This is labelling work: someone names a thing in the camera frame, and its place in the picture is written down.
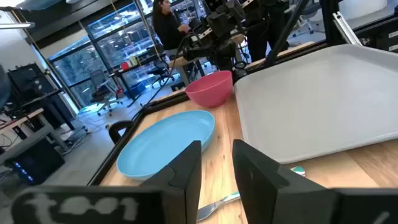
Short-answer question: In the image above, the red bowl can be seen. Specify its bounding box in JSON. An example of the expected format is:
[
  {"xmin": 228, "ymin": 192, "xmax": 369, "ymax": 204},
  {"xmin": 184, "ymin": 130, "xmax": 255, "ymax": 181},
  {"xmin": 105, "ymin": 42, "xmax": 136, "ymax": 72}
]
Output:
[{"xmin": 185, "ymin": 70, "xmax": 234, "ymax": 109}]

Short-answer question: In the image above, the grey office chair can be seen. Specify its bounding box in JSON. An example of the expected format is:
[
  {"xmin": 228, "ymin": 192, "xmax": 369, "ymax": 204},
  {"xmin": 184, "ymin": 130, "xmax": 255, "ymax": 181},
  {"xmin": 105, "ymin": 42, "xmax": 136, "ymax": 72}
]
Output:
[{"xmin": 90, "ymin": 68, "xmax": 124, "ymax": 117}]

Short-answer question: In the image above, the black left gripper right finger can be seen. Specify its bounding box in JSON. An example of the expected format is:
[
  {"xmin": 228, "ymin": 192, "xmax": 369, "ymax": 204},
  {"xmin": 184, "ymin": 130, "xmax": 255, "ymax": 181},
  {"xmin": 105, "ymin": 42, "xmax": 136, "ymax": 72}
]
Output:
[{"xmin": 232, "ymin": 139, "xmax": 339, "ymax": 224}]

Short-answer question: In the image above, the black curved cable loop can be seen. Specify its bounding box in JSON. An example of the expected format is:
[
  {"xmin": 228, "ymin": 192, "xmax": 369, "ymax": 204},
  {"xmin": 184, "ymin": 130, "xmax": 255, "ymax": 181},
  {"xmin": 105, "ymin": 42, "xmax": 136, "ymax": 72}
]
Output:
[{"xmin": 108, "ymin": 119, "xmax": 135, "ymax": 145}]

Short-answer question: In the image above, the blue plate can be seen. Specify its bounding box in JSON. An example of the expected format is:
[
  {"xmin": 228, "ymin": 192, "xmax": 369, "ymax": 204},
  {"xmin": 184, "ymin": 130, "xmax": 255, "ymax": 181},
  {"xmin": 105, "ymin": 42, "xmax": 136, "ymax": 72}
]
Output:
[{"xmin": 116, "ymin": 110, "xmax": 216, "ymax": 182}]

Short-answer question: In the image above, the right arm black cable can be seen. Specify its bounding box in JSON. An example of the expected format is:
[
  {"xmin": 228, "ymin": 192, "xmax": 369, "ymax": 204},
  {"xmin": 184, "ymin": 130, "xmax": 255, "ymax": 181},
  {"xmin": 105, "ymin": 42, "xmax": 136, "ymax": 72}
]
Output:
[{"xmin": 131, "ymin": 32, "xmax": 193, "ymax": 123}]

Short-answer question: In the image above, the black office chair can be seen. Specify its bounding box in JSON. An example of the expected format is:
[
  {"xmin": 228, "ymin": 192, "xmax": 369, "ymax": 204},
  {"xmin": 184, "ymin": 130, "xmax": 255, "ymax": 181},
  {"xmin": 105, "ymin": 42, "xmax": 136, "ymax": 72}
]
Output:
[{"xmin": 147, "ymin": 58, "xmax": 175, "ymax": 90}]

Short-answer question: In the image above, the silver aluminium extrusion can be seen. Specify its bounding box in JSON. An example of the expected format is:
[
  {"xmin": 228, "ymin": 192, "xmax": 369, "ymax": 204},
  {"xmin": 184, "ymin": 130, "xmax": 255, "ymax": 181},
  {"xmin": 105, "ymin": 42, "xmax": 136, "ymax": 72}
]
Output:
[{"xmin": 331, "ymin": 11, "xmax": 363, "ymax": 46}]

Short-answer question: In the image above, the black office desk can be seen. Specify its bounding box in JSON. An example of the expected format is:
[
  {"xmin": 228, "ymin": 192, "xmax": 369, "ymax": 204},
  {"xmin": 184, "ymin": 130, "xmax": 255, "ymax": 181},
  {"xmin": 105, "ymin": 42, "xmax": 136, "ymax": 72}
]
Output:
[{"xmin": 111, "ymin": 52, "xmax": 170, "ymax": 108}]

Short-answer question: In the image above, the black equipment rack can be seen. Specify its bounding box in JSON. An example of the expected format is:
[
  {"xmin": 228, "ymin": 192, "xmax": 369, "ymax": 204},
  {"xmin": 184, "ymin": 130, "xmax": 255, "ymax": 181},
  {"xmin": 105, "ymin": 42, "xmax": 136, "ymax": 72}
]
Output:
[{"xmin": 7, "ymin": 63, "xmax": 76, "ymax": 131}]

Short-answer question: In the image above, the black rig upright post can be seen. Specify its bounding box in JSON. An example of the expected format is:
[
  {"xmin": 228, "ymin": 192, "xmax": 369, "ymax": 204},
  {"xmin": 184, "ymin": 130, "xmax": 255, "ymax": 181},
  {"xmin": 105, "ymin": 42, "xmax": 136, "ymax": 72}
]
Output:
[{"xmin": 319, "ymin": 0, "xmax": 345, "ymax": 46}]

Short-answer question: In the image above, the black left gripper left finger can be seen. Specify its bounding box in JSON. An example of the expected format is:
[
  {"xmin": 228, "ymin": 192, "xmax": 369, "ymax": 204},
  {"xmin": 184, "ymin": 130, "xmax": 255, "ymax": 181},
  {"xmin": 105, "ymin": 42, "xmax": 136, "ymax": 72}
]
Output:
[{"xmin": 140, "ymin": 140, "xmax": 203, "ymax": 224}]

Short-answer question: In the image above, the person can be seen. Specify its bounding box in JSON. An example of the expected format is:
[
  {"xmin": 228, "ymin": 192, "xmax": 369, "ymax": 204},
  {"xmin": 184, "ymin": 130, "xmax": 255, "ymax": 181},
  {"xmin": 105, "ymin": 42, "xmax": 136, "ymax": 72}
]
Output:
[
  {"xmin": 244, "ymin": 0, "xmax": 290, "ymax": 62},
  {"xmin": 151, "ymin": 0, "xmax": 191, "ymax": 52}
]

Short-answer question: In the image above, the black drawer cabinet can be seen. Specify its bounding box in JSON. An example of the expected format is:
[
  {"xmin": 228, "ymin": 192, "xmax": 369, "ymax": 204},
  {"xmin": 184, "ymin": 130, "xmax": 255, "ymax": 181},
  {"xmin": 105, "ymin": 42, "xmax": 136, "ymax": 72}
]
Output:
[{"xmin": 353, "ymin": 14, "xmax": 398, "ymax": 53}]

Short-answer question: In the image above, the grey workbench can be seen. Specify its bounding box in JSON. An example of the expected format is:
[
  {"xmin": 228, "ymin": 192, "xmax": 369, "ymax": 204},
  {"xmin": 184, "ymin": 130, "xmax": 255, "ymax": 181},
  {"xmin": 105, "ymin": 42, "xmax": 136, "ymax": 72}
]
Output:
[{"xmin": 0, "ymin": 108, "xmax": 70, "ymax": 166}]

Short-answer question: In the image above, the ceiling light fixture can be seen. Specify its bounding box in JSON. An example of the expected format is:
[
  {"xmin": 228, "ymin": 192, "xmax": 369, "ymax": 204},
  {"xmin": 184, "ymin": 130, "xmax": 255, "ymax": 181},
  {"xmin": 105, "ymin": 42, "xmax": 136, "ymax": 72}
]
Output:
[{"xmin": 0, "ymin": 22, "xmax": 36, "ymax": 30}]

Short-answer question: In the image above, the grey plastic tray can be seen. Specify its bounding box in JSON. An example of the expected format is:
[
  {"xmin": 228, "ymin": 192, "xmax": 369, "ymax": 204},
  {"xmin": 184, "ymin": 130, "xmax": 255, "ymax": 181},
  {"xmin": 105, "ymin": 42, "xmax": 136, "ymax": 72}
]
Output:
[{"xmin": 234, "ymin": 44, "xmax": 398, "ymax": 164}]

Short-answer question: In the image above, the black computer tower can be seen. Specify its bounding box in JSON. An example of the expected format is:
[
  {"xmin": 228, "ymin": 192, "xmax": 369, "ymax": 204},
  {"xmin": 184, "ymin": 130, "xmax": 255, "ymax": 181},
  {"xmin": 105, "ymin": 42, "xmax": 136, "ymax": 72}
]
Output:
[{"xmin": 5, "ymin": 136, "xmax": 67, "ymax": 186}]

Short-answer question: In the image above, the blue storage bin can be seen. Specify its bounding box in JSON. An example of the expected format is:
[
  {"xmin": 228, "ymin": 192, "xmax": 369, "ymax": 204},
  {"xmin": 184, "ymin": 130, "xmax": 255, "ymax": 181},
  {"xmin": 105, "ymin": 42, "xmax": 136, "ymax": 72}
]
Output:
[{"xmin": 124, "ymin": 82, "xmax": 147, "ymax": 99}]

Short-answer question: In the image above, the black diagonal rig strut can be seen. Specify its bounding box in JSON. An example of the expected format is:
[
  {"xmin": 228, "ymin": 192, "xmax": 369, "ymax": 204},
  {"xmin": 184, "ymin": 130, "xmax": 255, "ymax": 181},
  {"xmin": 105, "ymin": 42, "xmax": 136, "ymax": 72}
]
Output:
[{"xmin": 263, "ymin": 0, "xmax": 310, "ymax": 68}]

